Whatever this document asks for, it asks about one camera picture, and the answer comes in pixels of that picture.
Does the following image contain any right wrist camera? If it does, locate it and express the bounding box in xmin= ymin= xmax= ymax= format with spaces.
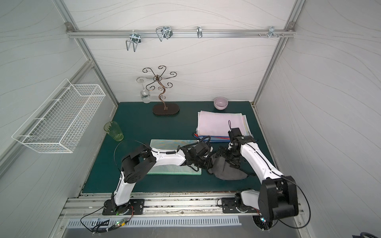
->
xmin=228 ymin=128 xmax=256 ymax=150

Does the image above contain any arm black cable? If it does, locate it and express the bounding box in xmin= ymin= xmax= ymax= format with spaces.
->
xmin=278 ymin=177 xmax=312 ymax=230
xmin=113 ymin=139 xmax=149 ymax=173

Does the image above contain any green mesh document bag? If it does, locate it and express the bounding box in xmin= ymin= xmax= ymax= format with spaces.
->
xmin=147 ymin=139 xmax=202 ymax=176

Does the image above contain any metal hook clamp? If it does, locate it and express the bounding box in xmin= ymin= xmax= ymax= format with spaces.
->
xmin=126 ymin=32 xmax=141 ymax=52
xmin=155 ymin=26 xmax=173 ymax=42

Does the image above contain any pink mesh document bag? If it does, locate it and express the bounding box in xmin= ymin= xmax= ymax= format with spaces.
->
xmin=194 ymin=114 xmax=252 ymax=140

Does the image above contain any purple bowl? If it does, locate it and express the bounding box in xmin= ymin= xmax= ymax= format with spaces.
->
xmin=213 ymin=97 xmax=229 ymax=111

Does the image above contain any hanging wine glass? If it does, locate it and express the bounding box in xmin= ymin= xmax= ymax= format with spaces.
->
xmin=137 ymin=77 xmax=151 ymax=104

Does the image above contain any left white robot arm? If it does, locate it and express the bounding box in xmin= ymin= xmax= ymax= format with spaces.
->
xmin=112 ymin=141 xmax=213 ymax=207

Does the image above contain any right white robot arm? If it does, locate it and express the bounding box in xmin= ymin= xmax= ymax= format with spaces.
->
xmin=209 ymin=142 xmax=299 ymax=222

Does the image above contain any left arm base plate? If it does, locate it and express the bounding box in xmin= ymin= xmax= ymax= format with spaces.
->
xmin=102 ymin=199 xmax=145 ymax=216

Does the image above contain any metal hook clamp left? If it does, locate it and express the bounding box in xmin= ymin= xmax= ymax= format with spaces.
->
xmin=126 ymin=32 xmax=141 ymax=52

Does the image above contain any grey microfibre cloth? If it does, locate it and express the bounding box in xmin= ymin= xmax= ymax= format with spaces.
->
xmin=208 ymin=155 xmax=256 ymax=181

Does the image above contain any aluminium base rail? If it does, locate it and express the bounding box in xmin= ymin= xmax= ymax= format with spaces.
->
xmin=59 ymin=192 xmax=305 ymax=219

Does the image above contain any white wire basket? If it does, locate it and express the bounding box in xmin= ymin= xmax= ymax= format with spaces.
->
xmin=12 ymin=79 xmax=106 ymax=154

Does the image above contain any aluminium top rail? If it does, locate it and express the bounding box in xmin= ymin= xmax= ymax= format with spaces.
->
xmin=66 ymin=29 xmax=296 ymax=39

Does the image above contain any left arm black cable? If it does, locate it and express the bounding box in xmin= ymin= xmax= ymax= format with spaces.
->
xmin=113 ymin=139 xmax=149 ymax=173

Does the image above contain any bronze scroll stand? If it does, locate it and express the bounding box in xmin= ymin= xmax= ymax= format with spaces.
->
xmin=142 ymin=65 xmax=180 ymax=116

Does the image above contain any metal ring clamp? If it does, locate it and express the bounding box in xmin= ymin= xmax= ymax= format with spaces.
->
xmin=196 ymin=26 xmax=203 ymax=39

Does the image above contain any green drinking glass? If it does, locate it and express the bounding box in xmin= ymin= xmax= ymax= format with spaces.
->
xmin=104 ymin=121 xmax=124 ymax=141

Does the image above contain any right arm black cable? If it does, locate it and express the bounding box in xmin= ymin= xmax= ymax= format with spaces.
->
xmin=278 ymin=177 xmax=312 ymax=230

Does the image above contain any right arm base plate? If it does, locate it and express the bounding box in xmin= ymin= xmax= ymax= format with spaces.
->
xmin=220 ymin=197 xmax=257 ymax=214

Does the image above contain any metal hook clamp middle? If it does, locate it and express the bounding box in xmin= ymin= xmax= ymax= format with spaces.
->
xmin=155 ymin=26 xmax=173 ymax=42

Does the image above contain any metal bracket right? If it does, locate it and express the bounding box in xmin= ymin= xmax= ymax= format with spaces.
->
xmin=258 ymin=26 xmax=284 ymax=38

